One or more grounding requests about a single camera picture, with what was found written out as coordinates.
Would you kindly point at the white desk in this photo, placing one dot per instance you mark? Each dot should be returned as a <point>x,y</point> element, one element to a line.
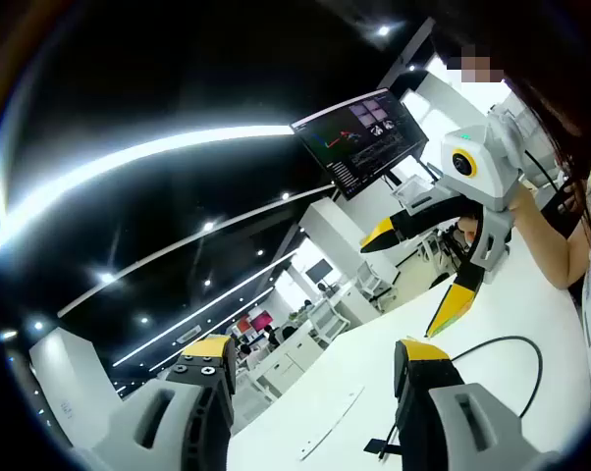
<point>325,373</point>

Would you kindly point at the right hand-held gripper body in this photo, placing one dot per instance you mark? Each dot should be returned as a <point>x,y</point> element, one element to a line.
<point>492,162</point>

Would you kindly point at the flat white strip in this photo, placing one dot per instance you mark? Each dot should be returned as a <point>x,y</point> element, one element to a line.
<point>335,419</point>

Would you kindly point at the large black monitor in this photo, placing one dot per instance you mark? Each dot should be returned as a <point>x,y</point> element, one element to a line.
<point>364,137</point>

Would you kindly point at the white mesh office chair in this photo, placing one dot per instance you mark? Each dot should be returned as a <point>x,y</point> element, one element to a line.
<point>331,320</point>
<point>374,284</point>

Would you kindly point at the dark standing display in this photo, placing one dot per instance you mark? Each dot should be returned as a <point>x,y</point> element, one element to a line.
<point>318,271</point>

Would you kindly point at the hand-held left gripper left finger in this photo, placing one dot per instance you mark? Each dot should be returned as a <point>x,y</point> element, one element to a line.
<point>177,422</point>

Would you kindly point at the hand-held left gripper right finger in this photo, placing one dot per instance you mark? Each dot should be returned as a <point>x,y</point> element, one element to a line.
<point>452,422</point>

